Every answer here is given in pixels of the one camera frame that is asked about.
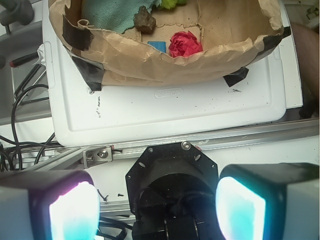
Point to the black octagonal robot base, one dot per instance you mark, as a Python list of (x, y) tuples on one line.
[(171, 191)]

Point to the brown paper bag enclosure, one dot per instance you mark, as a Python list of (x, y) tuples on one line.
[(233, 34)]

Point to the teal woven cloth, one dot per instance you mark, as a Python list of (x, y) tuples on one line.
[(114, 15)]

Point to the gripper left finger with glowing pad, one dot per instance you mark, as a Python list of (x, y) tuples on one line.
[(48, 205)]

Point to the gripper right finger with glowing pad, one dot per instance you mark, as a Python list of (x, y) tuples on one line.
[(275, 201)]

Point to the green plush toy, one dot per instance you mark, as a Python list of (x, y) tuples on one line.
[(171, 4)]

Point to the metal corner bracket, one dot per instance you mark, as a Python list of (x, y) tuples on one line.
[(96, 155)]

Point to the aluminium frame rail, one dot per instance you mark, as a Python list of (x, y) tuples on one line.
[(291, 136)]

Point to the brown rock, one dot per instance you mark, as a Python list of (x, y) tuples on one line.
[(143, 21)]

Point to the crumpled red paper ball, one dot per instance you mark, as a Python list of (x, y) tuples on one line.
[(184, 44)]

